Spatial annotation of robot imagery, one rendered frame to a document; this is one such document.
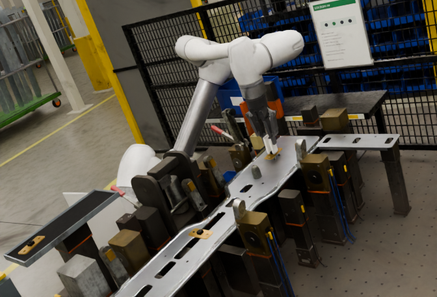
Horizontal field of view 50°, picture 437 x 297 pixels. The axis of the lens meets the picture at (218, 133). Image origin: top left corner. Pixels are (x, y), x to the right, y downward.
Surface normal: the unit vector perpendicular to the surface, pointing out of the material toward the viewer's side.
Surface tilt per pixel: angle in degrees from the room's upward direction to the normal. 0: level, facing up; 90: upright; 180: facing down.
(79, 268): 0
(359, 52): 90
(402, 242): 0
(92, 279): 90
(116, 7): 90
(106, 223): 90
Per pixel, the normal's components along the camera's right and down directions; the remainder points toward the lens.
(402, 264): -0.31, -0.88
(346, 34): -0.58, 0.47
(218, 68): 0.34, 0.38
